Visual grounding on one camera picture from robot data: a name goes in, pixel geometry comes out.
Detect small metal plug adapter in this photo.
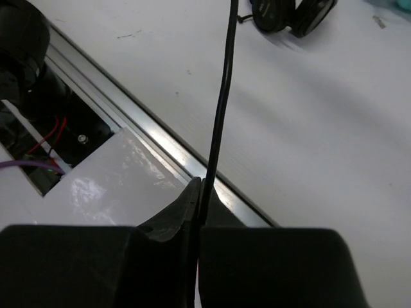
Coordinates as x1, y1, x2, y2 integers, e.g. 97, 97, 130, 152
372, 15, 386, 29

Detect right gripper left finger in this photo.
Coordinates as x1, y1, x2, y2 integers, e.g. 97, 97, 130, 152
1, 178, 201, 307

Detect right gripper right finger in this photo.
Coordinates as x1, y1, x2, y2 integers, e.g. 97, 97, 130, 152
198, 189, 368, 307

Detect black headphones front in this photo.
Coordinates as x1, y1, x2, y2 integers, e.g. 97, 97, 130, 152
237, 0, 338, 38

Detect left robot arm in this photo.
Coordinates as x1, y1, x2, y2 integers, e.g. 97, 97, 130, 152
1, 1, 72, 149

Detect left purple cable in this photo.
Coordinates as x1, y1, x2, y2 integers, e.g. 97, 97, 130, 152
0, 159, 65, 176

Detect teal white headphones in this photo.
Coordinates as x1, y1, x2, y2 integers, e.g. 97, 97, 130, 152
396, 0, 411, 11

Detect front aluminium rail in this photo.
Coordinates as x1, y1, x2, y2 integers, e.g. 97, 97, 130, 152
48, 26, 207, 181

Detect thin black headphone cable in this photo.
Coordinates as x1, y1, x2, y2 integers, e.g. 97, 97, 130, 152
198, 0, 240, 225

